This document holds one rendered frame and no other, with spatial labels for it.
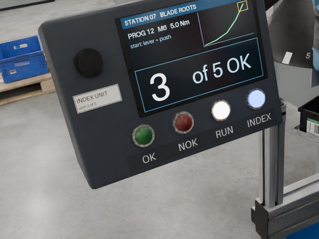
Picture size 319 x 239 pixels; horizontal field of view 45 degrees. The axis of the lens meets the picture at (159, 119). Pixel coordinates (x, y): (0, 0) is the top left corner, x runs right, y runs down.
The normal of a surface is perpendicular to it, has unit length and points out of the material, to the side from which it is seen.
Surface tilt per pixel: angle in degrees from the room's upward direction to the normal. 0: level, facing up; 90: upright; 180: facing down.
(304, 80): 90
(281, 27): 52
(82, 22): 75
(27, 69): 90
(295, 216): 90
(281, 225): 90
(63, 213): 0
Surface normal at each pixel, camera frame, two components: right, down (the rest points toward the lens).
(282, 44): -0.40, -0.18
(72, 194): -0.14, -0.87
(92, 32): 0.33, 0.17
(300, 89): -0.92, 0.29
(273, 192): 0.37, 0.40
